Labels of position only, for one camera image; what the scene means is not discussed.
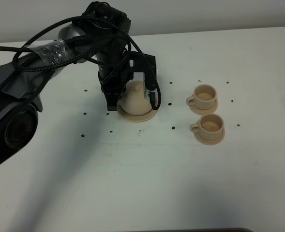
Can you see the beige clay teapot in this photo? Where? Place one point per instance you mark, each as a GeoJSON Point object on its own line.
{"type": "Point", "coordinates": [133, 100]}

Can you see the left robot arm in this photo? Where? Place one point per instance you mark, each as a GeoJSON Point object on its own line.
{"type": "Point", "coordinates": [99, 35]}

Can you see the far beige teacup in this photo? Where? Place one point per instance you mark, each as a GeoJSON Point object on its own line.
{"type": "Point", "coordinates": [203, 97]}

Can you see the near beige cup saucer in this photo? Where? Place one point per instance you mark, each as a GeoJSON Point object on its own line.
{"type": "Point", "coordinates": [210, 142]}

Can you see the far beige cup saucer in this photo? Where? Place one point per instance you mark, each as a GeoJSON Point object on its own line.
{"type": "Point", "coordinates": [201, 112]}

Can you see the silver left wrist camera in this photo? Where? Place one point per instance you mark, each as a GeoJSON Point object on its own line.
{"type": "Point", "coordinates": [145, 64]}

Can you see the near beige teacup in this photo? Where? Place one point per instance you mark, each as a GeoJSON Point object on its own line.
{"type": "Point", "coordinates": [209, 127]}

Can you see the beige cup saucer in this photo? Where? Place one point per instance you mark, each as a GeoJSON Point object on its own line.
{"type": "Point", "coordinates": [201, 112]}
{"type": "Point", "coordinates": [210, 142]}

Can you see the beige teapot saucer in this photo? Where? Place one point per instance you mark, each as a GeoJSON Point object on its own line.
{"type": "Point", "coordinates": [136, 119]}

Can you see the beige teacup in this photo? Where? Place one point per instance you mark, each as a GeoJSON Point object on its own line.
{"type": "Point", "coordinates": [203, 97]}
{"type": "Point", "coordinates": [209, 127]}

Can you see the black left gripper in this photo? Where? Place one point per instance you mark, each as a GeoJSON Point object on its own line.
{"type": "Point", "coordinates": [112, 52]}

